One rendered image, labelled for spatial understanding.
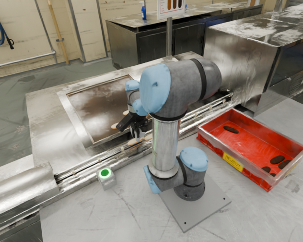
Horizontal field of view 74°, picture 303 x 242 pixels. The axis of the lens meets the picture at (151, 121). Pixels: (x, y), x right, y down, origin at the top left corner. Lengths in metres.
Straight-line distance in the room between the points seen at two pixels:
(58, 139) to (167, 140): 0.93
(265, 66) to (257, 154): 0.52
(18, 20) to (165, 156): 4.12
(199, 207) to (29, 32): 4.20
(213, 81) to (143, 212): 0.67
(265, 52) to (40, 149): 1.44
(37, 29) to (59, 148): 3.47
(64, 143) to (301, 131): 1.48
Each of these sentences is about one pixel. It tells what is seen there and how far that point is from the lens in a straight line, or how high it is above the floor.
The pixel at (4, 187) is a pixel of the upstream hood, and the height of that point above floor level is 0.92.
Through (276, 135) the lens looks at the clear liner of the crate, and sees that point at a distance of 1.32.
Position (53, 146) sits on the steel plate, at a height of 0.82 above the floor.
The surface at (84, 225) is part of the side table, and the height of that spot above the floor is 0.82.
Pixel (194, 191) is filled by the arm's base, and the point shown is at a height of 0.90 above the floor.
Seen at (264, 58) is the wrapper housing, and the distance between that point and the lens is 1.39.
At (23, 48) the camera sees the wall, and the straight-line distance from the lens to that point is 4.64.
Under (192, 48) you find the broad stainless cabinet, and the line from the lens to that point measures 3.55.
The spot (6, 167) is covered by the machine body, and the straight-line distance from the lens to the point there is 1.41.
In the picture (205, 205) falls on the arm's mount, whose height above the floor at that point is 0.84.
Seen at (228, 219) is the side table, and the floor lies 0.82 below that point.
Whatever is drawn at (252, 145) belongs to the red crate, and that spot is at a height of 0.82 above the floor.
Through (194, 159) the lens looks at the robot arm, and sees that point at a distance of 0.83.
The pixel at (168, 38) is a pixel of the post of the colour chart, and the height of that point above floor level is 1.08.
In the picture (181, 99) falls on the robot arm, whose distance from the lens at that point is 0.51.
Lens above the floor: 1.70
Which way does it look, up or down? 39 degrees down
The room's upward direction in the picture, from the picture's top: 3 degrees counter-clockwise
